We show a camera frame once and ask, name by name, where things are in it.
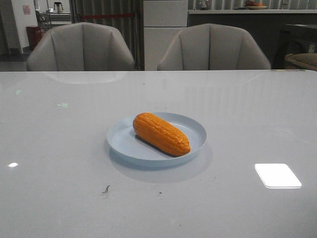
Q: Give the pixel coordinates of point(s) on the orange corn cob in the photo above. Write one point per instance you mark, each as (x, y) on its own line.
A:
(161, 134)

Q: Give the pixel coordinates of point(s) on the light blue round plate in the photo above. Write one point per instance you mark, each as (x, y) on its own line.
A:
(131, 148)

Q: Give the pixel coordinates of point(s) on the right beige upholstered chair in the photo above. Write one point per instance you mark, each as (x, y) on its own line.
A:
(213, 47)

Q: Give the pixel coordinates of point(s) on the beige upholstered chair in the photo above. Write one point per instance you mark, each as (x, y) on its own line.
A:
(213, 47)
(81, 47)

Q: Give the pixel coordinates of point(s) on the white cabinet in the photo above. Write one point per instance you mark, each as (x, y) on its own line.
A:
(161, 20)

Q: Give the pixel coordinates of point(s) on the left beige upholstered chair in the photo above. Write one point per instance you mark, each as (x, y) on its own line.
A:
(81, 47)

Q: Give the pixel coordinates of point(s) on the fruit bowl on counter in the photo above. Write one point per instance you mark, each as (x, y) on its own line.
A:
(254, 5)

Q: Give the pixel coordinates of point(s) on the dark grey counter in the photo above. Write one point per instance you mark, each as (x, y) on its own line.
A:
(277, 32)

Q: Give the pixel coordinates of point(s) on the red box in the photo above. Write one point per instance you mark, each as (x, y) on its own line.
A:
(34, 36)

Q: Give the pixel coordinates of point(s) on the beige cushion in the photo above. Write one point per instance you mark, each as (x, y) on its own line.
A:
(301, 61)

